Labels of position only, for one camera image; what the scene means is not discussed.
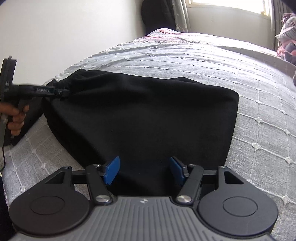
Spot black pants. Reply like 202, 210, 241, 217
32, 69, 239, 196

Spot person's left hand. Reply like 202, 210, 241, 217
1, 102, 30, 136

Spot white quilted bedspread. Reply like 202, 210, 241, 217
1, 29, 295, 240

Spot grey dotted curtain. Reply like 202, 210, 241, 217
172, 0, 191, 33

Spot dark hanging clothes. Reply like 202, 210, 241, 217
140, 0, 176, 35

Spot pink grey rolled blanket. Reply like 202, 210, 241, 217
276, 13, 295, 65

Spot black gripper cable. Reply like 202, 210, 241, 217
0, 144, 7, 173

